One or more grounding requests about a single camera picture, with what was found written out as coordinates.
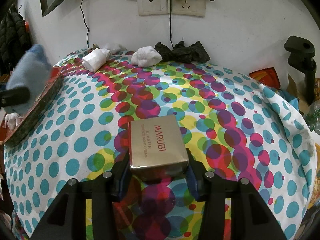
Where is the black crumpled plastic bag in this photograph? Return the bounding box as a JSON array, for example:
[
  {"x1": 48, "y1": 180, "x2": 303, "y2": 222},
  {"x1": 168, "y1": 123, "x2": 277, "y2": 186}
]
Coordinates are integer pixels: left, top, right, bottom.
[{"x1": 155, "y1": 41, "x2": 210, "y2": 63}]

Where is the colourful polka dot cloth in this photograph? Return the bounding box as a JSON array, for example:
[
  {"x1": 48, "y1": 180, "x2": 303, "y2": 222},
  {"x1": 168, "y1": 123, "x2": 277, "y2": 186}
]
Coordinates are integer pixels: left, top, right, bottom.
[{"x1": 4, "y1": 49, "x2": 317, "y2": 239}]

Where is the orange red packet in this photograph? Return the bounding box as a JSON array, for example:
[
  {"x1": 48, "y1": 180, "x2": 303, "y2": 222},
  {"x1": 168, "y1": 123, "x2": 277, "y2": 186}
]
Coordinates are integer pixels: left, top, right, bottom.
[{"x1": 249, "y1": 67, "x2": 280, "y2": 89}]

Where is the clear plastic bag pile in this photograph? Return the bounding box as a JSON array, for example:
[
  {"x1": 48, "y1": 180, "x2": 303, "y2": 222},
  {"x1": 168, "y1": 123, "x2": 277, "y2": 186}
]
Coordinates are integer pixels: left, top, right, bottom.
[{"x1": 304, "y1": 100, "x2": 320, "y2": 135}]

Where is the white wall socket plate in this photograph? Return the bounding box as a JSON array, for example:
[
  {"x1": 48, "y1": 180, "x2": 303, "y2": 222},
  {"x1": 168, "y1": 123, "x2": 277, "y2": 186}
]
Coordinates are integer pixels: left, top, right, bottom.
[{"x1": 137, "y1": 0, "x2": 206, "y2": 17}]

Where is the black clamp stand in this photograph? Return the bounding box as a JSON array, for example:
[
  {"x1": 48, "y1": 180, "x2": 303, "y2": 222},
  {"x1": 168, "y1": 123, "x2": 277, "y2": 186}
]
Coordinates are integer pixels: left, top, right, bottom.
[{"x1": 284, "y1": 36, "x2": 317, "y2": 104}]

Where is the white sock ball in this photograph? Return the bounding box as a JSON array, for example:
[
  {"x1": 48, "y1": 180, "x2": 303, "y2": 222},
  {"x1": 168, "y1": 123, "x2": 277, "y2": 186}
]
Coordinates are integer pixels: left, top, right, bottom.
[{"x1": 131, "y1": 46, "x2": 162, "y2": 68}]

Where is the white sock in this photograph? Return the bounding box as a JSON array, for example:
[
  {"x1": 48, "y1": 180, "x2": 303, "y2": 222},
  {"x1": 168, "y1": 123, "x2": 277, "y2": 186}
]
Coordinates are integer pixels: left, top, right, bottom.
[
  {"x1": 3, "y1": 113, "x2": 22, "y2": 131},
  {"x1": 82, "y1": 48, "x2": 111, "y2": 73}
]

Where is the brown square cream box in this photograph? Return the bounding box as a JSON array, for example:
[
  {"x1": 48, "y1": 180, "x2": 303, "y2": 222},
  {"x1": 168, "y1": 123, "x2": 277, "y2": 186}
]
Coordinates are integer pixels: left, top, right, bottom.
[{"x1": 129, "y1": 115, "x2": 189, "y2": 181}]

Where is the blue sock pair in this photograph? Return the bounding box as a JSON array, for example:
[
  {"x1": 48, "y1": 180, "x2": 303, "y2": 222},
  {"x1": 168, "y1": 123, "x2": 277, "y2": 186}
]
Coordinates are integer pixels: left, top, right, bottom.
[{"x1": 4, "y1": 44, "x2": 52, "y2": 116}]

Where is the red round tray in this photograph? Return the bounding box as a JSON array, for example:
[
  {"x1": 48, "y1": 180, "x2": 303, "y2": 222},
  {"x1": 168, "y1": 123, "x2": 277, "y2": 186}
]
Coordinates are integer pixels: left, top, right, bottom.
[{"x1": 1, "y1": 67, "x2": 62, "y2": 147}]

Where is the white crumpled tissue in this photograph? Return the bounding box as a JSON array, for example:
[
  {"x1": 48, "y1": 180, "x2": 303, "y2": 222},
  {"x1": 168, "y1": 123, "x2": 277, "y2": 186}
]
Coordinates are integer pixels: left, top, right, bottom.
[{"x1": 101, "y1": 43, "x2": 127, "y2": 54}]

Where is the black cable on wall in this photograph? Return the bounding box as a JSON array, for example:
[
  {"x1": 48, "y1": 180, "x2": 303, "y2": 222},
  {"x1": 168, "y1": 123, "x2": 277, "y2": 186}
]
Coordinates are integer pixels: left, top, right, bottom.
[{"x1": 79, "y1": 0, "x2": 91, "y2": 49}]

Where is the black hanging jacket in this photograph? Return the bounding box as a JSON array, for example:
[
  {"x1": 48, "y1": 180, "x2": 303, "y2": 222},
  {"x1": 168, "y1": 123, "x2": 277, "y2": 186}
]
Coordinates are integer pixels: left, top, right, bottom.
[{"x1": 1, "y1": 4, "x2": 32, "y2": 75}]

